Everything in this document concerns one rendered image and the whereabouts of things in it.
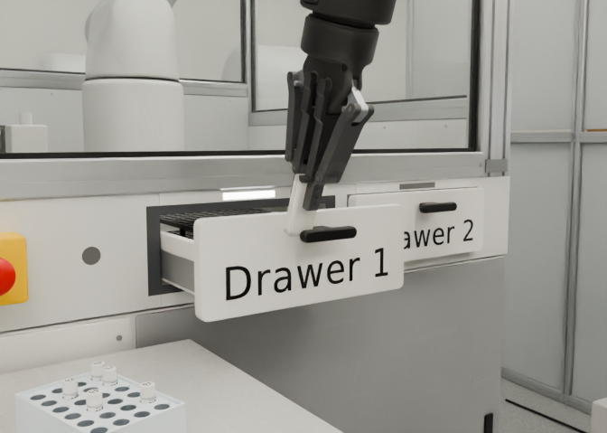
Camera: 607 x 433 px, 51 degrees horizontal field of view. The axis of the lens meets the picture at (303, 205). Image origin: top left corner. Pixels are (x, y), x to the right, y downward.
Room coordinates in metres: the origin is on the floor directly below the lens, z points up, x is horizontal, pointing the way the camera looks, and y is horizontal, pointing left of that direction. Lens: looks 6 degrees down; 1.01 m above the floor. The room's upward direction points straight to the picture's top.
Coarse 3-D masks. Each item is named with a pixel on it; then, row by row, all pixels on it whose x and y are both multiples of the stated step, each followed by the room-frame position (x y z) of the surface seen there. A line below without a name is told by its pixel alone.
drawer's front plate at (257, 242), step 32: (224, 224) 0.68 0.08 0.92; (256, 224) 0.70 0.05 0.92; (320, 224) 0.75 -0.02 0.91; (352, 224) 0.78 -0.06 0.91; (384, 224) 0.81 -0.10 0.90; (224, 256) 0.68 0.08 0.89; (256, 256) 0.70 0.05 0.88; (288, 256) 0.72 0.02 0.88; (320, 256) 0.75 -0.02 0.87; (352, 256) 0.78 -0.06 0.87; (384, 256) 0.81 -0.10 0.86; (224, 288) 0.68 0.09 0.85; (256, 288) 0.70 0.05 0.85; (320, 288) 0.75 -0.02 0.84; (352, 288) 0.78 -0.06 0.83; (384, 288) 0.81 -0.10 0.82
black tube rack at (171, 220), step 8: (160, 216) 0.93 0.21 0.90; (168, 216) 0.94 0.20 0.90; (176, 216) 0.93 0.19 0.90; (184, 216) 0.93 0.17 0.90; (192, 216) 0.94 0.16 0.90; (200, 216) 0.93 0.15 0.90; (208, 216) 0.93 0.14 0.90; (216, 216) 0.94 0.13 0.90; (168, 224) 0.88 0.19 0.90; (176, 224) 0.86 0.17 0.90; (184, 224) 0.84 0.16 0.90; (192, 224) 0.84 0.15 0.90; (176, 232) 0.96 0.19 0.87; (184, 232) 0.87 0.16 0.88; (192, 232) 0.96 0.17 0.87
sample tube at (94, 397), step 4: (88, 392) 0.50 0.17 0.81; (92, 392) 0.50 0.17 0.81; (96, 392) 0.50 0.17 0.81; (100, 392) 0.50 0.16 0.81; (88, 396) 0.49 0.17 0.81; (92, 396) 0.49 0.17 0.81; (96, 396) 0.50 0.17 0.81; (100, 396) 0.50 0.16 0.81; (88, 400) 0.49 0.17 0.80; (92, 400) 0.49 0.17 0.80; (96, 400) 0.49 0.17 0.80; (100, 400) 0.50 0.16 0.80; (88, 404) 0.50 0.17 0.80; (92, 404) 0.49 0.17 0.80; (96, 404) 0.49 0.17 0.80; (100, 404) 0.50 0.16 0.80; (88, 408) 0.50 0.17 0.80; (92, 408) 0.49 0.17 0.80; (96, 408) 0.50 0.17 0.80; (100, 408) 0.50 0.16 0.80
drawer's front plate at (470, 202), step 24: (408, 192) 1.02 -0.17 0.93; (432, 192) 1.04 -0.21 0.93; (456, 192) 1.07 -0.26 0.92; (480, 192) 1.11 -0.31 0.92; (408, 216) 1.01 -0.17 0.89; (432, 216) 1.04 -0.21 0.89; (456, 216) 1.07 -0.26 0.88; (480, 216) 1.11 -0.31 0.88; (432, 240) 1.04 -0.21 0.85; (456, 240) 1.07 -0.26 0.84; (480, 240) 1.11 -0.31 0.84
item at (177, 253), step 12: (168, 228) 1.02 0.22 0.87; (168, 240) 0.78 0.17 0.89; (180, 240) 0.75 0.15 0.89; (192, 240) 0.74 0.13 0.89; (168, 252) 0.78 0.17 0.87; (180, 252) 0.75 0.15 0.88; (192, 252) 0.72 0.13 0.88; (168, 264) 0.78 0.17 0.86; (180, 264) 0.75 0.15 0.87; (192, 264) 0.72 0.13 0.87; (168, 276) 0.78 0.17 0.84; (180, 276) 0.75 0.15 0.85; (192, 276) 0.72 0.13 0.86; (192, 288) 0.72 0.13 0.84
